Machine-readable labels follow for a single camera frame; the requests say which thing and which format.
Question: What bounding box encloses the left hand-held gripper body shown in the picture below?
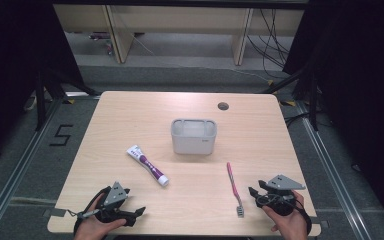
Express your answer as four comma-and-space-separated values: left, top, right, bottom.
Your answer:
94, 181, 138, 228

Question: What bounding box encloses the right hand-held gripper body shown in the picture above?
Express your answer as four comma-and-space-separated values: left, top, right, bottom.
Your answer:
256, 174, 306, 217

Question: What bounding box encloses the pink toothbrush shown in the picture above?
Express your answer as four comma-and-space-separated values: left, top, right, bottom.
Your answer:
226, 161, 245, 219

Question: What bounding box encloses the white and purple toothpaste tube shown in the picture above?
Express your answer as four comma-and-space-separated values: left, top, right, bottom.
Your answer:
126, 144, 170, 188

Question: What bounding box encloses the grey plastic holder box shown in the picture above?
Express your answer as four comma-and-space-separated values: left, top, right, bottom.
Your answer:
170, 118, 218, 156

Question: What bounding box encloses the person's right hand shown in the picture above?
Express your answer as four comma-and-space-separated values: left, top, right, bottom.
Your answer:
261, 190, 309, 240

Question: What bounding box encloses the person's left hand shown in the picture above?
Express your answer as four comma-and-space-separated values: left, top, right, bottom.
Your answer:
73, 192, 128, 240

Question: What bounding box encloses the grey tape strip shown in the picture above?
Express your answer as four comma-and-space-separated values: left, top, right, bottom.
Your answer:
308, 215, 330, 230
43, 208, 68, 218

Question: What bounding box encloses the black metal stand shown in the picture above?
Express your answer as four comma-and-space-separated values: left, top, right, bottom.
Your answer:
262, 63, 320, 132
34, 68, 102, 132

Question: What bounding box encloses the black curtain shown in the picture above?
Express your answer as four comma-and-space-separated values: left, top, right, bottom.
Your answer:
282, 0, 384, 231
0, 0, 98, 168

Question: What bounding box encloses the small clutter under desk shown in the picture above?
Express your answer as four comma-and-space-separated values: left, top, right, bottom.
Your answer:
88, 31, 115, 56

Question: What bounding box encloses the beige wooden desk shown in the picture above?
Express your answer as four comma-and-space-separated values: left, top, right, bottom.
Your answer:
53, 4, 306, 66

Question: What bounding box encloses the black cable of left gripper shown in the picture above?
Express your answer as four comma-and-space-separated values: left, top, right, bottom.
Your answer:
73, 185, 113, 236

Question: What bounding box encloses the grey rod with wire loop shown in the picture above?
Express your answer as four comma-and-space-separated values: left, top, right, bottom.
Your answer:
67, 209, 98, 219

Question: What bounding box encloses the black strap of right gripper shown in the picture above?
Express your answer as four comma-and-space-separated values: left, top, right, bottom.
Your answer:
294, 191, 313, 236

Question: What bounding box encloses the metal floor rail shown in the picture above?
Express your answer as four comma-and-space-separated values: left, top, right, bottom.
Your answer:
0, 97, 64, 240
295, 100, 374, 240

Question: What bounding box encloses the bundle of black cables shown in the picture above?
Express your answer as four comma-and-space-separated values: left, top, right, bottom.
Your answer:
246, 8, 292, 80

